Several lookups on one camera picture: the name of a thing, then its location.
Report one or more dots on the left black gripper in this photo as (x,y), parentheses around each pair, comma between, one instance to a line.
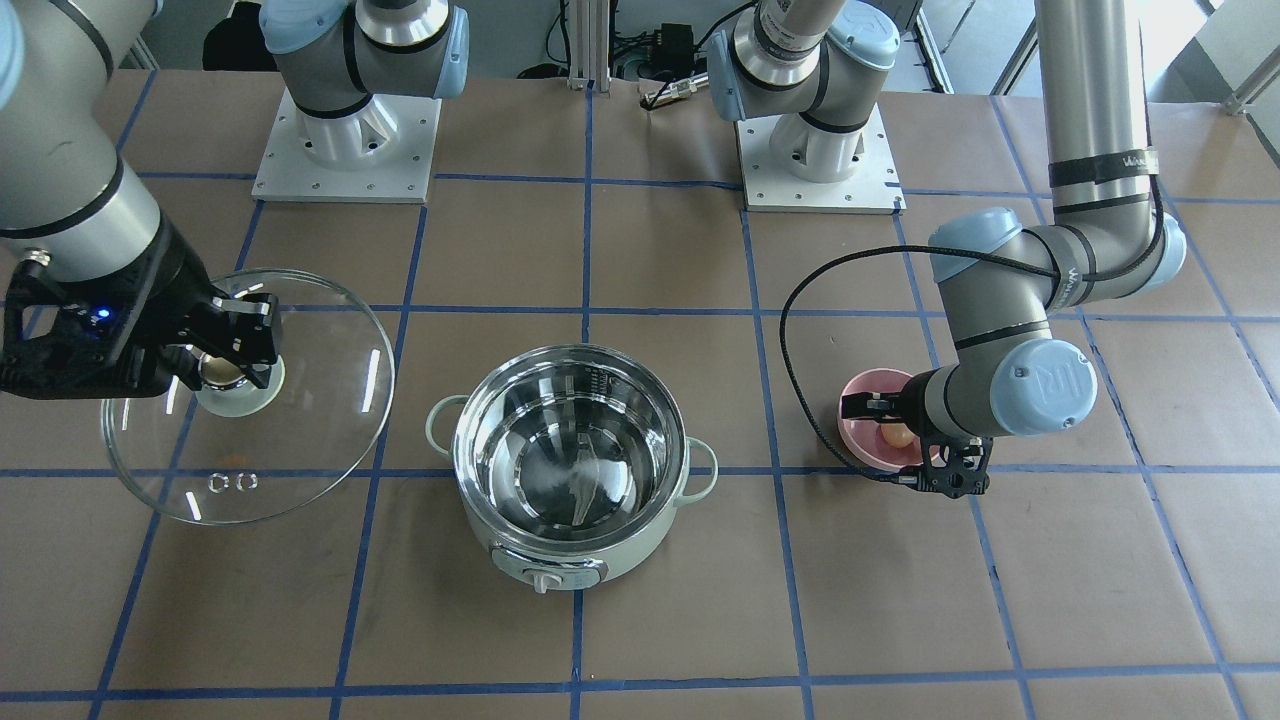
(908,401)

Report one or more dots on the glass pot lid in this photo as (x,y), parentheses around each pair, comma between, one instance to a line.
(223,458)

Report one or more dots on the brown egg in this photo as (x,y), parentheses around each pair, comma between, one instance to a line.
(897,435)

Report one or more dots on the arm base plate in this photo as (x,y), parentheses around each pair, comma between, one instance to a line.
(789,166)
(382,153)

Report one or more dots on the aluminium frame post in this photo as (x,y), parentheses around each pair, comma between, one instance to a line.
(589,35)

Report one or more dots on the pink bowl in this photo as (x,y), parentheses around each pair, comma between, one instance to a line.
(873,433)

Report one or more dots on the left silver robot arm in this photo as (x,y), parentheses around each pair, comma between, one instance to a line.
(999,281)

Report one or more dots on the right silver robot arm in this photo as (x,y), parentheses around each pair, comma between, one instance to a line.
(70,199)

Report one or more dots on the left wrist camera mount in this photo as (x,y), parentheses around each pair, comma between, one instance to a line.
(951,467)

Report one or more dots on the brown paper table mat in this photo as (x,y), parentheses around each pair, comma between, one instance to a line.
(1123,567)

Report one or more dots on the pale green cooking pot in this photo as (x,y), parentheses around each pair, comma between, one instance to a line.
(572,462)

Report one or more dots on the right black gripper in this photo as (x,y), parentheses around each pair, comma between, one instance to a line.
(172,290)

